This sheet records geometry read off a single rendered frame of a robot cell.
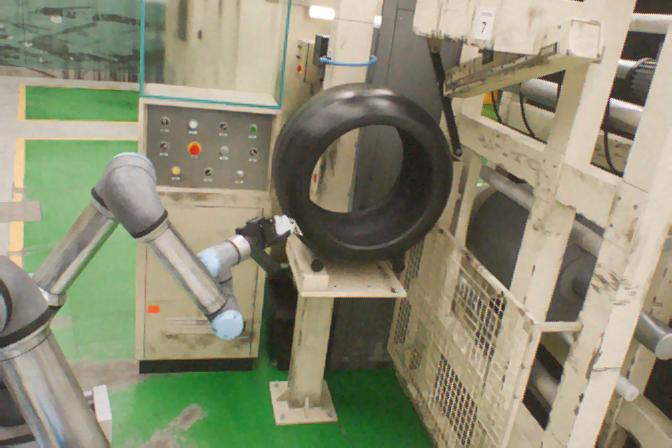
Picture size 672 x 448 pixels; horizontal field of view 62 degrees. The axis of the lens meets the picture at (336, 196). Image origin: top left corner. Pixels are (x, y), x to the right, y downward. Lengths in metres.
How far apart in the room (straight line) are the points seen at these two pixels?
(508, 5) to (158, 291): 1.81
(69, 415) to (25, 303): 0.18
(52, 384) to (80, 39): 9.75
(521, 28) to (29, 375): 1.28
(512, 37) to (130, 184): 0.99
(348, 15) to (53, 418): 1.54
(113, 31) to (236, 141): 8.27
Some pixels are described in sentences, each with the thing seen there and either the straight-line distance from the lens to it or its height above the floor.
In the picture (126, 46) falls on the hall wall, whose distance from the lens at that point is 10.56.
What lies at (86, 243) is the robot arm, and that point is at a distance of 1.45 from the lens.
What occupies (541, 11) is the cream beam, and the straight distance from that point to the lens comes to 1.56.
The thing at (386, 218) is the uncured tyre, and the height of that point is 0.98.
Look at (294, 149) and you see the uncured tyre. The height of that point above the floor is 1.28.
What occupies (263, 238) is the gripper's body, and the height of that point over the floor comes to 1.04.
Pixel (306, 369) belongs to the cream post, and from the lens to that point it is 2.48.
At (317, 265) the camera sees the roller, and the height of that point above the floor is 0.90.
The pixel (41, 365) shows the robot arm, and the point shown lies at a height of 1.20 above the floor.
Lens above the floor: 1.69
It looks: 19 degrees down
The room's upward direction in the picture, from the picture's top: 8 degrees clockwise
